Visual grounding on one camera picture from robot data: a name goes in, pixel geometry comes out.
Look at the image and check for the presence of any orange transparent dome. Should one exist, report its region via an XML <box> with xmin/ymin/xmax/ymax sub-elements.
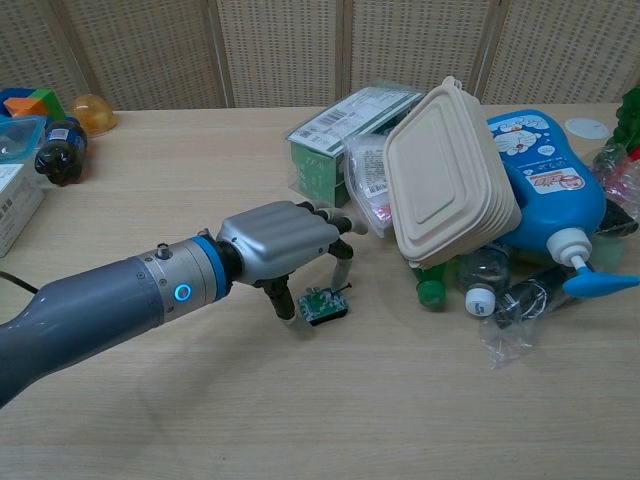
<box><xmin>69</xmin><ymin>93</ymin><xmax>119</xmax><ymax>137</ymax></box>

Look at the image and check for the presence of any white round lid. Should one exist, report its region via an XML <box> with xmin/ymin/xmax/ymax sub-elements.
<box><xmin>565</xmin><ymin>116</ymin><xmax>613</xmax><ymax>142</ymax></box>

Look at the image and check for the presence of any beige lunch box stack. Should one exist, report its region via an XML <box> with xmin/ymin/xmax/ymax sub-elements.
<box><xmin>383</xmin><ymin>74</ymin><xmax>524</xmax><ymax>272</ymax></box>

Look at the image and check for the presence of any colourful block puzzle cube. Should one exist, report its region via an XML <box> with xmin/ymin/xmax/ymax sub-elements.
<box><xmin>0</xmin><ymin>86</ymin><xmax>67</xmax><ymax>119</ymax></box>

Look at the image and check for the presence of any blue cartoon pump bottle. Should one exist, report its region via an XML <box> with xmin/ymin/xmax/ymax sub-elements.
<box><xmin>486</xmin><ymin>108</ymin><xmax>640</xmax><ymax>314</ymax></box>

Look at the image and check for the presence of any woven folding screen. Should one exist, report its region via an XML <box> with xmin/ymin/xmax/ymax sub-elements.
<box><xmin>0</xmin><ymin>0</ymin><xmax>640</xmax><ymax>111</ymax></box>

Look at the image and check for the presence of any clear bottle with white cap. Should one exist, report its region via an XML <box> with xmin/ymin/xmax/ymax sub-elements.
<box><xmin>456</xmin><ymin>243</ymin><xmax>512</xmax><ymax>319</ymax></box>

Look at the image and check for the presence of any small cola bottle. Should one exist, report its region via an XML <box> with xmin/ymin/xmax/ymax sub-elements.
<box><xmin>34</xmin><ymin>116</ymin><xmax>89</xmax><ymax>188</ymax></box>

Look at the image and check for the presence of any green cardboard box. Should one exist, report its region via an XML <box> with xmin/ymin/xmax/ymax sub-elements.
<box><xmin>285</xmin><ymin>86</ymin><xmax>424</xmax><ymax>209</ymax></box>

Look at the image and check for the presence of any white cardboard box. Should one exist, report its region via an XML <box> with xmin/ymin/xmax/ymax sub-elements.
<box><xmin>0</xmin><ymin>163</ymin><xmax>47</xmax><ymax>259</ymax></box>

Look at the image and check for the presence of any clear bag with black parts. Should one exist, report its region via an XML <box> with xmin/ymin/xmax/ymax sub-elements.
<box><xmin>591</xmin><ymin>148</ymin><xmax>640</xmax><ymax>237</ymax></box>

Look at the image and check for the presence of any black item in clear bag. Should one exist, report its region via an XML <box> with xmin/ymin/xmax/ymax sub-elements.
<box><xmin>478</xmin><ymin>265</ymin><xmax>572</xmax><ymax>372</ymax></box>

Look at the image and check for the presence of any clear snack bag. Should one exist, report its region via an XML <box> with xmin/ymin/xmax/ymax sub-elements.
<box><xmin>341</xmin><ymin>133</ymin><xmax>402</xmax><ymax>239</ymax></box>

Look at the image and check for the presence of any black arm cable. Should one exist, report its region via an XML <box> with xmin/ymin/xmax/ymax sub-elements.
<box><xmin>0</xmin><ymin>269</ymin><xmax>40</xmax><ymax>295</ymax></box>

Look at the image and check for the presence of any green bottle with green cap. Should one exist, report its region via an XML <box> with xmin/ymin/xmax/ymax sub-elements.
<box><xmin>409</xmin><ymin>253</ymin><xmax>462</xmax><ymax>312</ymax></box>

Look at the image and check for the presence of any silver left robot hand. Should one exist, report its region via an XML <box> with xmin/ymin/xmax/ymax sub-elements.
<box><xmin>215</xmin><ymin>200</ymin><xmax>369</xmax><ymax>329</ymax></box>

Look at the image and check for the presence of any blue plastic food container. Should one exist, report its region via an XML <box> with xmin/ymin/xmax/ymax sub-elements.
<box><xmin>0</xmin><ymin>115</ymin><xmax>47</xmax><ymax>164</ymax></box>

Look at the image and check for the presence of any pale green plastic tub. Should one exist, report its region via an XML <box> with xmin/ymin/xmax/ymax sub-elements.
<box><xmin>509</xmin><ymin>233</ymin><xmax>627</xmax><ymax>268</ymax></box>

